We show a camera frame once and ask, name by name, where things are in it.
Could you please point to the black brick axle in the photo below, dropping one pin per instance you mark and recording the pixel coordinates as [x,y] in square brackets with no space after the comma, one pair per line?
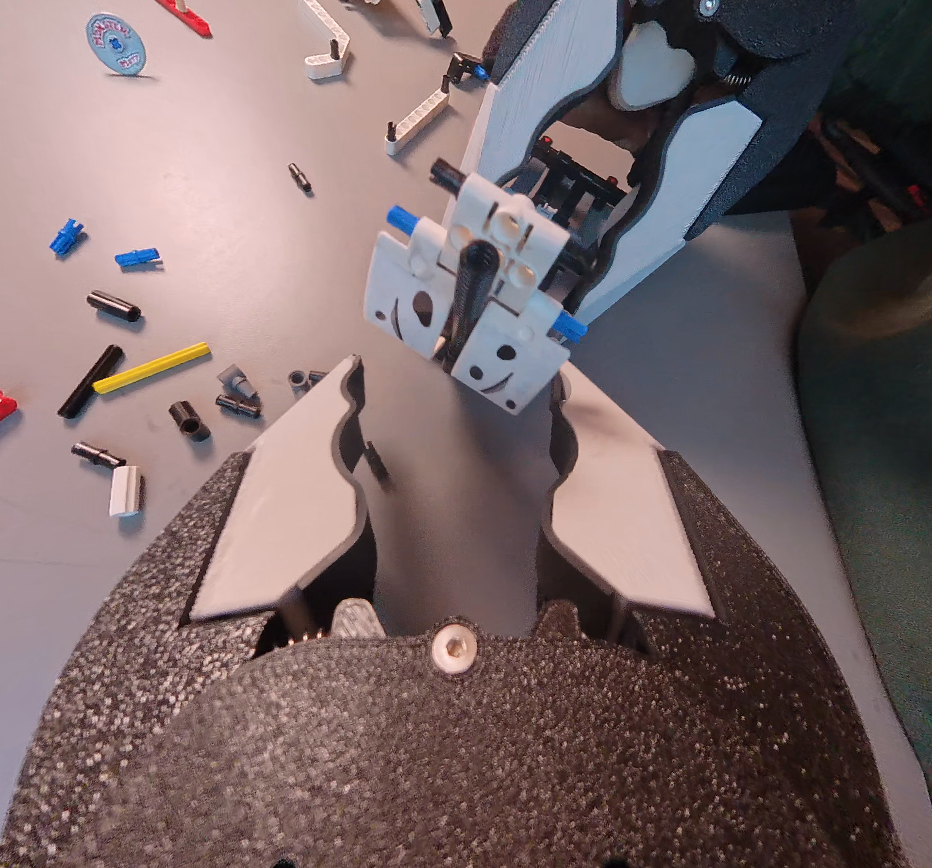
[91,382]

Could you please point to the dark grey brick connector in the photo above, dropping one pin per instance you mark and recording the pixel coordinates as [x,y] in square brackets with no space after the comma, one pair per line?
[306,379]

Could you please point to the red brick piece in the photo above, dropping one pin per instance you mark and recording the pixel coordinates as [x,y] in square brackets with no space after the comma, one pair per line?
[8,404]

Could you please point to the yellow brick axle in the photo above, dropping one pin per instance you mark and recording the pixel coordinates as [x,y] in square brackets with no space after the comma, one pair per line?
[152,369]

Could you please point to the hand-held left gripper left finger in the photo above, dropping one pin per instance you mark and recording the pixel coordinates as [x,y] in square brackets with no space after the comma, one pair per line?
[277,519]

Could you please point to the long black brick pin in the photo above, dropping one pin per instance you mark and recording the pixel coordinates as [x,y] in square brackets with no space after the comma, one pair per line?
[99,455]

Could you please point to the small black blue connector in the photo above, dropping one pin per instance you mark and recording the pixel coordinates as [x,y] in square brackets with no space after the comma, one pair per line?
[463,70]

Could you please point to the black round brick connector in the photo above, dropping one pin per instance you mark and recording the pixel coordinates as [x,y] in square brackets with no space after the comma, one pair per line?
[190,420]

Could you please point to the grey and black connector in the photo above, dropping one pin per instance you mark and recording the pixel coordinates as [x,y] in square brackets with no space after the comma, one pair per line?
[236,380]

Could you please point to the blue brick pin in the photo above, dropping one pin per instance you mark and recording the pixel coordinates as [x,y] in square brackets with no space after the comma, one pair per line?
[66,238]
[137,258]

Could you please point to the black cylinder brick pin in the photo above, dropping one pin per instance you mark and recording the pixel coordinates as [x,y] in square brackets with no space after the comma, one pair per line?
[114,306]

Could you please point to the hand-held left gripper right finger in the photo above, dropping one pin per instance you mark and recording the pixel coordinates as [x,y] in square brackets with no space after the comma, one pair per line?
[629,519]

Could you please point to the light grey brick beam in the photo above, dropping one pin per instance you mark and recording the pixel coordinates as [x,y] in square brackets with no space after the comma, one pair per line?
[420,114]

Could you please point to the small black pin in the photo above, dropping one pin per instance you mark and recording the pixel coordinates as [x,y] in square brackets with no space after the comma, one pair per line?
[377,460]
[299,178]

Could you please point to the white brick hood panel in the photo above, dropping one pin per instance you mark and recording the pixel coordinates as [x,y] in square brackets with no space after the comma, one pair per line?
[328,60]

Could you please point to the toy brick model car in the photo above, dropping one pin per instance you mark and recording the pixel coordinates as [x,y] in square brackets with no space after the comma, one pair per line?
[503,358]

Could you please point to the small white brick connector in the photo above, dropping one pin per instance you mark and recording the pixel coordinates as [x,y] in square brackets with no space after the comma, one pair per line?
[127,491]

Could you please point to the round grey disc piece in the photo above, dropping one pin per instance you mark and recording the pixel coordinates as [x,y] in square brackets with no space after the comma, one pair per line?
[117,45]

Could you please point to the person's green sweatshirt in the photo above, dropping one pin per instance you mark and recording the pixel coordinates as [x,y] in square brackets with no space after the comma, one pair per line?
[874,519]

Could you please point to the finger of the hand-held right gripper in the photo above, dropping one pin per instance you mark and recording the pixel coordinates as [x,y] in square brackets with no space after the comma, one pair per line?
[554,67]
[699,169]

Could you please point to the person's right hand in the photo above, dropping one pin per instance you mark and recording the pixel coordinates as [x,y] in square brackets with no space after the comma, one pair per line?
[605,114]

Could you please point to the red brick beam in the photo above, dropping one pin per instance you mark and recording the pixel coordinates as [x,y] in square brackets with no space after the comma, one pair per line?
[175,5]

